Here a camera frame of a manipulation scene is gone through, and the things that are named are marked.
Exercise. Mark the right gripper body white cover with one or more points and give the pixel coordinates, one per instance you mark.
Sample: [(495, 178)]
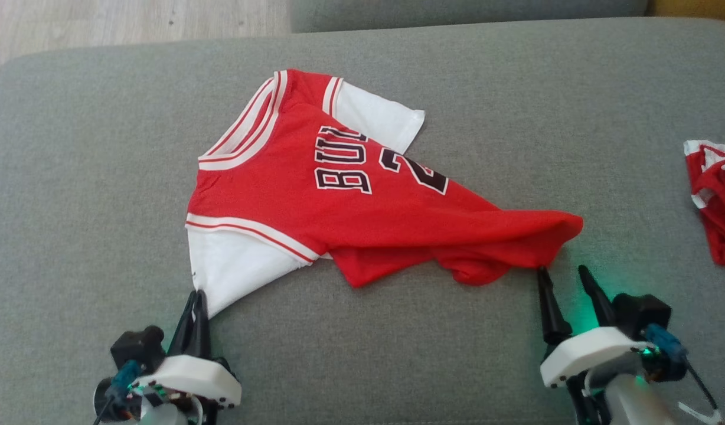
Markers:
[(593, 351)]

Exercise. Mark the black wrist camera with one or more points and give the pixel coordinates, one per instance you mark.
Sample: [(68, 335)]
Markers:
[(135, 348), (643, 313)]

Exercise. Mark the grey sofa cushion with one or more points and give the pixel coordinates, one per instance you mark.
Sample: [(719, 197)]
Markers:
[(457, 15)]

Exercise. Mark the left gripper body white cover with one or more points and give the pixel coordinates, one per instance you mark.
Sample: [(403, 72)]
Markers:
[(191, 378)]

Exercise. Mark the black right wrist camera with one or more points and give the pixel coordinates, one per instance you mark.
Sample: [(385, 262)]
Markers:
[(643, 313)]

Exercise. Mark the red jersey white sleeves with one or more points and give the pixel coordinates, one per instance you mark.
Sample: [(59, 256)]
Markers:
[(362, 224)]

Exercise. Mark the red shorts white waistband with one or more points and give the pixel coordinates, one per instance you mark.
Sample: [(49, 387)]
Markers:
[(719, 212)]

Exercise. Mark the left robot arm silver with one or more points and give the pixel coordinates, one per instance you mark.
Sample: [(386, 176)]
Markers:
[(162, 413)]

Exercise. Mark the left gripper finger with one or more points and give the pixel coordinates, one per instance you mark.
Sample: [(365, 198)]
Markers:
[(184, 336), (203, 336)]

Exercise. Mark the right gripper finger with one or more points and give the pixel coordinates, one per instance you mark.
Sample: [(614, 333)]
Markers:
[(554, 319), (600, 307)]

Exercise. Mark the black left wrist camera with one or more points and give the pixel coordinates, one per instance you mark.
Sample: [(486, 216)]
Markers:
[(135, 348)]

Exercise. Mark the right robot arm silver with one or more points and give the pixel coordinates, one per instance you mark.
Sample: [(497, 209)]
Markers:
[(634, 401)]

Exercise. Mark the large grey sofa seat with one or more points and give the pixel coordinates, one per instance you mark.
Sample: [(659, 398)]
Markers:
[(362, 354)]

